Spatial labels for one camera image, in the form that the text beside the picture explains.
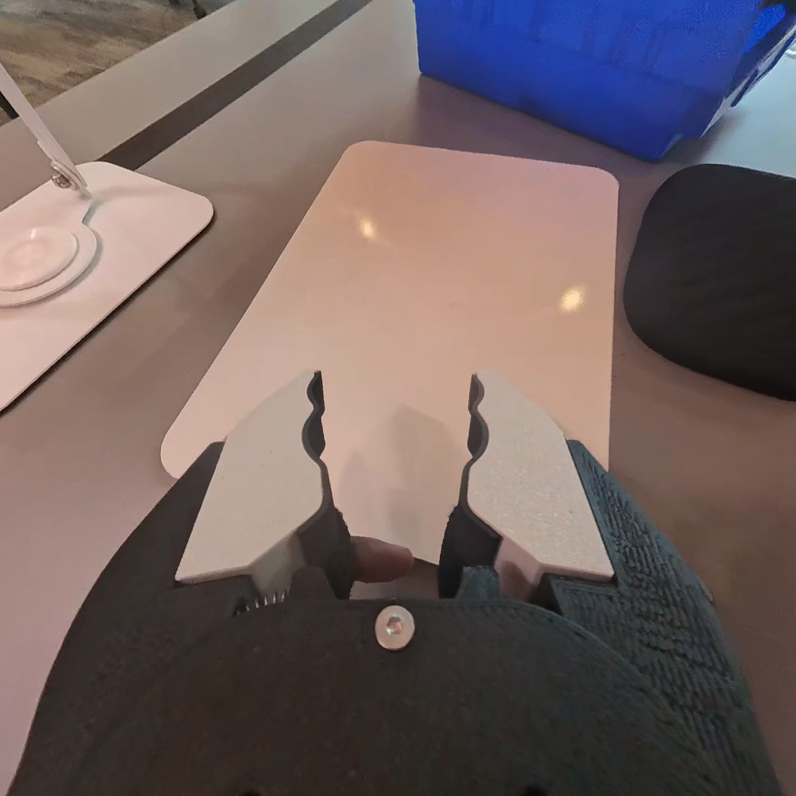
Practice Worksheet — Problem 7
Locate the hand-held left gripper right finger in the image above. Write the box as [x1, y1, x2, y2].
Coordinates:
[437, 372, 616, 603]

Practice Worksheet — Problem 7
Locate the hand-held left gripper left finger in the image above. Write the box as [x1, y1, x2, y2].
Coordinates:
[175, 371, 358, 601]

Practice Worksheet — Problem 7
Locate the white whiteboard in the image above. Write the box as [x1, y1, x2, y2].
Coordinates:
[160, 141, 621, 563]

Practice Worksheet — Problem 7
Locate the blue plastic storage bin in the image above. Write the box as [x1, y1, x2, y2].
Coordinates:
[413, 0, 796, 164]

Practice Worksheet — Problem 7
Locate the person's left hand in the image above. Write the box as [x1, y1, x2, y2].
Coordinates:
[351, 536, 415, 584]

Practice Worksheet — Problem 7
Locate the black textured cushion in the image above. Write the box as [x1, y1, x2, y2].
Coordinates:
[624, 163, 796, 400]

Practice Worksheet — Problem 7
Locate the white metal desk stand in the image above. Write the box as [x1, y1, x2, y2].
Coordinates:
[0, 62, 215, 413]

